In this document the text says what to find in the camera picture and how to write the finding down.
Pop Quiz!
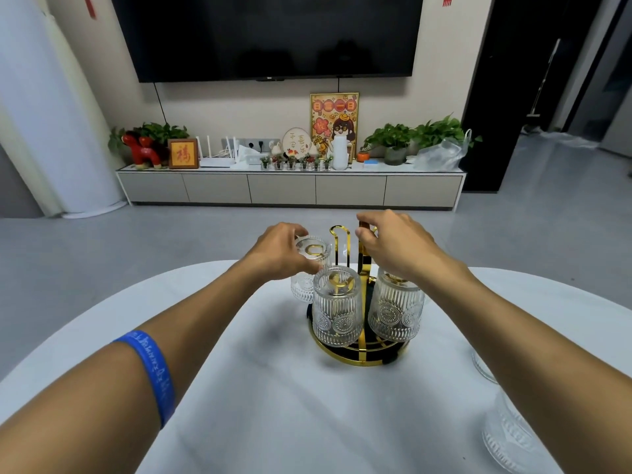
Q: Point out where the clear plastic bag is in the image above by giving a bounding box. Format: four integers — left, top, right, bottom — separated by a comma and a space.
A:
412, 128, 473, 172

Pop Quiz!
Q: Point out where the blue rubber wristband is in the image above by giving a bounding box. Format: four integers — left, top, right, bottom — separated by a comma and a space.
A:
113, 330, 176, 430

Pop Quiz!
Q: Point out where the wooden framed red picture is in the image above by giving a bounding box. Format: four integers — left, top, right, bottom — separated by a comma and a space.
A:
167, 138, 199, 170

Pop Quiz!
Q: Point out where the person's left hand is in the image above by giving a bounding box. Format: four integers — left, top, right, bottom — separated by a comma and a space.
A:
245, 222, 323, 282

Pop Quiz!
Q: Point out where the round embroidered plaque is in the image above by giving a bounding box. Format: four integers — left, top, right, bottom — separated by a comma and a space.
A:
281, 127, 313, 159

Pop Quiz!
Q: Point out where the white tower air conditioner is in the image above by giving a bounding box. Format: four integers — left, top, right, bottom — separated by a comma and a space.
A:
0, 0, 128, 220

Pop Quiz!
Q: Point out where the green plant in glass pot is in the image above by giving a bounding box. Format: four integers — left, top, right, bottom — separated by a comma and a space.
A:
363, 123, 416, 166

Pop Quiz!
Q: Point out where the white mop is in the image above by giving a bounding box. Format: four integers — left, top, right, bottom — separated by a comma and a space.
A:
524, 38, 562, 120

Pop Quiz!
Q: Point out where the white television cabinet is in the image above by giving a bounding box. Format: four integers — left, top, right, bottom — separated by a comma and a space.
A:
116, 163, 467, 212

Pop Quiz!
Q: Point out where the person's right forearm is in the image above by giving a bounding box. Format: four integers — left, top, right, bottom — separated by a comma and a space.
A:
422, 255, 632, 474

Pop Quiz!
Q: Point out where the green leafy potted plant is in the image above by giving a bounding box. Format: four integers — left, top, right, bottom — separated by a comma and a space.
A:
108, 122, 190, 161

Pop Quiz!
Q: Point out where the person's left forearm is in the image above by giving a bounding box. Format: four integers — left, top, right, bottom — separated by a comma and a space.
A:
0, 260, 270, 474

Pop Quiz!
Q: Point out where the black flat television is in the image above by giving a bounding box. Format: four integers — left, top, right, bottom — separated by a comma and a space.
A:
109, 0, 425, 84

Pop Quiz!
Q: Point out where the green trailing potted plant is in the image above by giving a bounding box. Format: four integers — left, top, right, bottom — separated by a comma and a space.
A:
413, 113, 483, 151

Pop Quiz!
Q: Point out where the clear embossed drinking glass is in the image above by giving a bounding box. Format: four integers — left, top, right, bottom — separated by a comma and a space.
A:
367, 271, 426, 343
290, 235, 333, 304
481, 386, 565, 474
471, 348, 499, 385
311, 265, 365, 348

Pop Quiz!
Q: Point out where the black television cable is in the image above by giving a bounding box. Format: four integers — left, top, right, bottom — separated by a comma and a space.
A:
153, 82, 169, 126

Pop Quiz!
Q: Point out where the person's right hand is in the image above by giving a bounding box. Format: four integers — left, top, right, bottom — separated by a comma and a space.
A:
355, 209, 448, 283

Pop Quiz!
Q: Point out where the white tissue box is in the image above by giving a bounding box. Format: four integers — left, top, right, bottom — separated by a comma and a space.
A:
230, 145, 263, 171

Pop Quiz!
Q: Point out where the gold cup rack stand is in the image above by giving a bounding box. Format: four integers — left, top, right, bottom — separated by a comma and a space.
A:
306, 222, 411, 368

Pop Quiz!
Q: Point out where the framed cartoon poster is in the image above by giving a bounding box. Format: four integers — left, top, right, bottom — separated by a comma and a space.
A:
310, 92, 360, 164

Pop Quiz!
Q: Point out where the white thermos jug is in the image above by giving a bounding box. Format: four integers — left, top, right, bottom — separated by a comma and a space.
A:
329, 133, 351, 171

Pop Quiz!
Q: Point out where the row of tiny potted plants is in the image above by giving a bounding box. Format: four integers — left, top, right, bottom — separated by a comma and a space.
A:
260, 155, 334, 172

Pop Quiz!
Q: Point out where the red horse figurine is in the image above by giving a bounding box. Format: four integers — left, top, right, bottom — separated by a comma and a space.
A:
121, 132, 163, 170

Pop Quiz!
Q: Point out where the white antenna router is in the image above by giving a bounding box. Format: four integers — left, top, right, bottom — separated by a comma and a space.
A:
196, 135, 238, 168

